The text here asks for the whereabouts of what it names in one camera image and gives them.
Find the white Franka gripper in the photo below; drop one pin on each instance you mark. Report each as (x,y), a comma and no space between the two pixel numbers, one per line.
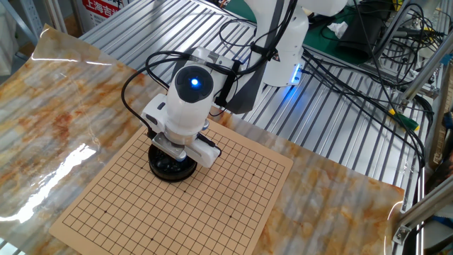
(154,113)

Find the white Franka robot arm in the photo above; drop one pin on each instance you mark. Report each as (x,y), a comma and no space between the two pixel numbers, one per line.
(187,113)

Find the tan Go board mat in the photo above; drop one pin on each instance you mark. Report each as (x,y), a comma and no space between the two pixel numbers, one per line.
(177,219)

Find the black bowl of black stones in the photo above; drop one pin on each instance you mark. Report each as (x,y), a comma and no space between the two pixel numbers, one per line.
(170,174)

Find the marble patterned glossy sheet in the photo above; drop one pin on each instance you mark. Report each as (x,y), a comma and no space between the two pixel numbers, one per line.
(53,106)

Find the box with red sign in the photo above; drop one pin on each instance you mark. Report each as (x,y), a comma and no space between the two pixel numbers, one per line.
(102,10)

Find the green table mat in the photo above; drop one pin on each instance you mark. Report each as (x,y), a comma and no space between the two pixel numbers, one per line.
(318,42)

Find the crumpled white tissue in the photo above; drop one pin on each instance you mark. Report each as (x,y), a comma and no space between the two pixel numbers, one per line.
(338,29)

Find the black bag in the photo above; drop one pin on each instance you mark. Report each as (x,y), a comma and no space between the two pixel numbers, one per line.
(361,35)

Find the silver blue wrist camera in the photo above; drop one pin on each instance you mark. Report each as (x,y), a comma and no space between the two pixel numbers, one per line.
(170,148)

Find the aluminium frame post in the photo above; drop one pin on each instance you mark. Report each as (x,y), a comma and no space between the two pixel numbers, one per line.
(424,71)
(424,209)

